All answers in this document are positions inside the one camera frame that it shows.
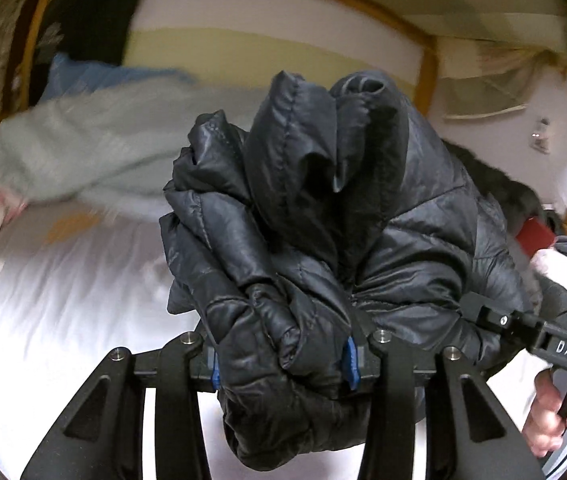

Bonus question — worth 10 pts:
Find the wall power socket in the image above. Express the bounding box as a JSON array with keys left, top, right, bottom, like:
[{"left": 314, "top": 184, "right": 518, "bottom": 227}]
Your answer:
[{"left": 530, "top": 117, "right": 550, "bottom": 155}]

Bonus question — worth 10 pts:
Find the black puffer down jacket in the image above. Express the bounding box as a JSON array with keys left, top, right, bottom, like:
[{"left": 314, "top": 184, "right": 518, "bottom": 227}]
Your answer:
[{"left": 160, "top": 72, "right": 532, "bottom": 470}]

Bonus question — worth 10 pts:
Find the black hanging garment bag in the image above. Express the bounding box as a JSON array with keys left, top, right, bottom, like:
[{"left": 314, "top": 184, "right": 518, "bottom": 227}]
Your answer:
[{"left": 29, "top": 0, "right": 139, "bottom": 105}]

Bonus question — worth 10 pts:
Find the light blue grey duvet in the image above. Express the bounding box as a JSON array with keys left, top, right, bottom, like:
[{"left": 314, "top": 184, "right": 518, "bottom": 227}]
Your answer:
[{"left": 0, "top": 76, "right": 267, "bottom": 221}]

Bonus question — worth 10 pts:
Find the blue pillow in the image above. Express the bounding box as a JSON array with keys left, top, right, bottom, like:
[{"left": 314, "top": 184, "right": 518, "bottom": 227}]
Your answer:
[{"left": 38, "top": 53, "right": 197, "bottom": 103}]

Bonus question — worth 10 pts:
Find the red book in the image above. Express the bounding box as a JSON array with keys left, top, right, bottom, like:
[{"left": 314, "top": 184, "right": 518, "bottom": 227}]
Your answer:
[{"left": 515, "top": 217, "right": 556, "bottom": 259}]

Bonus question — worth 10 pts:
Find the black coat pile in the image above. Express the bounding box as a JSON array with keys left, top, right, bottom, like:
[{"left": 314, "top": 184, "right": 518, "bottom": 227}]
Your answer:
[{"left": 443, "top": 140, "right": 564, "bottom": 236}]

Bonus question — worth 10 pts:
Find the person's right hand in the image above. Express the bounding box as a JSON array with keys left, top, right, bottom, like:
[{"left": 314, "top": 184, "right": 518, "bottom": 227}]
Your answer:
[{"left": 521, "top": 368, "right": 567, "bottom": 458}]

